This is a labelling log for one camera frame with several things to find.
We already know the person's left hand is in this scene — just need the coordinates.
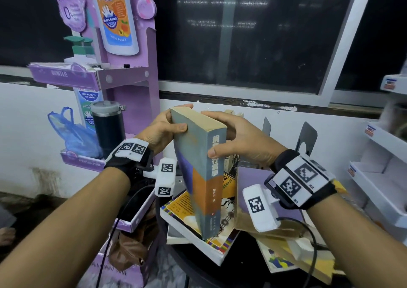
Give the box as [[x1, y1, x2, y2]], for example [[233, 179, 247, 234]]
[[137, 103, 194, 155]]

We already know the person's right hand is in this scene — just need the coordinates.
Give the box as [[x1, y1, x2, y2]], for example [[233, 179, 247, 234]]
[[201, 110, 289, 171]]

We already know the grey and orange book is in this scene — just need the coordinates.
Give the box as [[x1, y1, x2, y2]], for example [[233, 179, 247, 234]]
[[169, 106, 228, 241]]

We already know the person's right forearm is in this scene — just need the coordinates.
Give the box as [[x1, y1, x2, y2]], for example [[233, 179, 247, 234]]
[[306, 183, 407, 288]]

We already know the person's left forearm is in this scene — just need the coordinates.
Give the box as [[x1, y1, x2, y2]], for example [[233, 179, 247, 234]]
[[0, 166, 131, 288]]

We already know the yellow book with black characters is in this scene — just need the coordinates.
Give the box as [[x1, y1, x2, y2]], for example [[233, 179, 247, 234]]
[[222, 169, 238, 200]]

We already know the purple book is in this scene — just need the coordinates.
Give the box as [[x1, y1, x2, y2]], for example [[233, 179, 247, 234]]
[[235, 166, 306, 234]]

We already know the black left wrist band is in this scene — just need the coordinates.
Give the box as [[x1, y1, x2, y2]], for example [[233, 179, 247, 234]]
[[103, 138, 155, 184]]

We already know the black wrist band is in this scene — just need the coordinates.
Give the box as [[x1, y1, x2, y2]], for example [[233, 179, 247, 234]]
[[263, 149, 338, 211], [103, 138, 155, 184]]

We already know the purple cardboard display stand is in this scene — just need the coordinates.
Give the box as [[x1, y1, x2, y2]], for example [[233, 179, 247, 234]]
[[27, 0, 160, 288]]

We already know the black tumbler with grey lid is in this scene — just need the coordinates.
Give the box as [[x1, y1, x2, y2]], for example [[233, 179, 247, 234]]
[[90, 100, 127, 162]]

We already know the yellow book with patterned border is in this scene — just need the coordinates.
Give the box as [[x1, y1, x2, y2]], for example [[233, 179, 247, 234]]
[[160, 170, 241, 267]]

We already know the black right wrist band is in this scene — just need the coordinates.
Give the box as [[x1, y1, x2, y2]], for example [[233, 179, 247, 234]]
[[263, 149, 338, 211]]

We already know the white thin book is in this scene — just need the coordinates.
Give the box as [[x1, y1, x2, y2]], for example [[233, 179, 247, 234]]
[[166, 224, 192, 246]]

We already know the blue plastic bag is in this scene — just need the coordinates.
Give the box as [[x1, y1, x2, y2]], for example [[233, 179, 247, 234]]
[[47, 107, 104, 160]]

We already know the brown leather bag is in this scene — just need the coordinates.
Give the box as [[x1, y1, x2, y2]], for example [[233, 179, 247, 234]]
[[107, 202, 160, 273]]

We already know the green pump bottle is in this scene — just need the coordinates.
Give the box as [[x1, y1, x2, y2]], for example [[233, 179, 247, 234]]
[[63, 35, 84, 64]]

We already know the white shelf rack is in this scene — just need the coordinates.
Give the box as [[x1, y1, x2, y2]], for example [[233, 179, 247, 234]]
[[346, 74, 407, 229]]

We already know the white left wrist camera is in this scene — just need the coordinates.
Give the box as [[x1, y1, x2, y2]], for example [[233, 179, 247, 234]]
[[154, 158, 177, 198]]

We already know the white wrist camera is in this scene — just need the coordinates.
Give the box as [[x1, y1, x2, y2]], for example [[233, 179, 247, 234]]
[[154, 158, 177, 198], [242, 184, 282, 233]]

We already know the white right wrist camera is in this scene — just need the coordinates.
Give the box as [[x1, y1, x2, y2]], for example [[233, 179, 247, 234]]
[[242, 184, 282, 233]]

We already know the black left camera cable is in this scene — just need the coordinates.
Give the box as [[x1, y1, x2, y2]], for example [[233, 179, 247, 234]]
[[95, 184, 157, 288]]

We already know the black camera cable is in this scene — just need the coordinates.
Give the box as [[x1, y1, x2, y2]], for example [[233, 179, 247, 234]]
[[276, 216, 319, 288], [95, 184, 157, 288]]

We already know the black right camera cable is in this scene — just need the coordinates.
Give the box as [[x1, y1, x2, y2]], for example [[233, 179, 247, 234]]
[[276, 216, 319, 288]]

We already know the white window frame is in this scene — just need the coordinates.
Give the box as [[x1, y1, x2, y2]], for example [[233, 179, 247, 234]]
[[0, 0, 407, 108]]

